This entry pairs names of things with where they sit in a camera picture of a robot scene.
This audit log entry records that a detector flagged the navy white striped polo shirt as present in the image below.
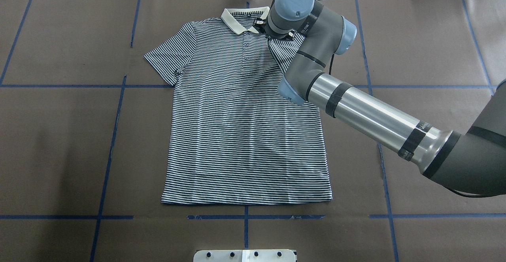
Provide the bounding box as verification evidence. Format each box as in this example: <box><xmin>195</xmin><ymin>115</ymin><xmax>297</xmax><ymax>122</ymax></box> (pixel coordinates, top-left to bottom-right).
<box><xmin>144</xmin><ymin>7</ymin><xmax>332</xmax><ymax>205</ymax></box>

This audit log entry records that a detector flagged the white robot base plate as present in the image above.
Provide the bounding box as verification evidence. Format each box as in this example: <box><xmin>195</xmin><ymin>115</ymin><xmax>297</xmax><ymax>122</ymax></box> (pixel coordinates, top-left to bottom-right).
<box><xmin>193</xmin><ymin>249</ymin><xmax>298</xmax><ymax>262</ymax></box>

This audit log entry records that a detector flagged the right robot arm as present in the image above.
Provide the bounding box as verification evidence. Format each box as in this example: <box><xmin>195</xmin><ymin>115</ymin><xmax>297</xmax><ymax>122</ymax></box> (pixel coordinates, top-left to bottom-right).
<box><xmin>254</xmin><ymin>0</ymin><xmax>506</xmax><ymax>198</ymax></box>

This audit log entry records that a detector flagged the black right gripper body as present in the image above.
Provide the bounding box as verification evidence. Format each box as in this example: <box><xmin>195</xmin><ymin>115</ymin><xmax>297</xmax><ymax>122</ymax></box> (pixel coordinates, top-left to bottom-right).
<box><xmin>253</xmin><ymin>16</ymin><xmax>296</xmax><ymax>41</ymax></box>

